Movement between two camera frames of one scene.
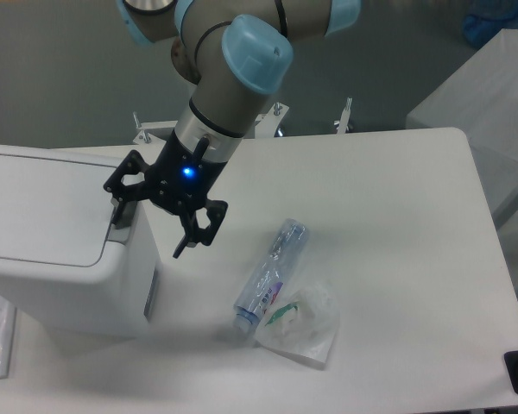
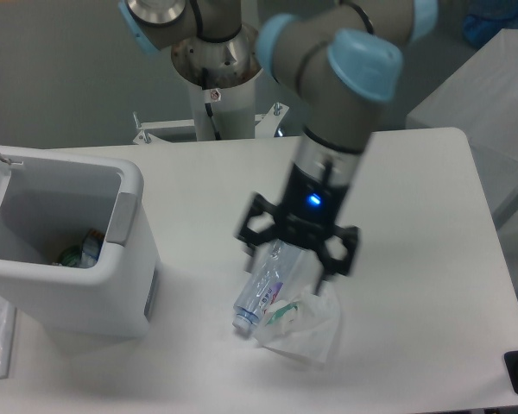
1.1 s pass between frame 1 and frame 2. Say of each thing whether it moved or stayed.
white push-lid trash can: stayed
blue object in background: stayed
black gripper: moved
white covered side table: stayed
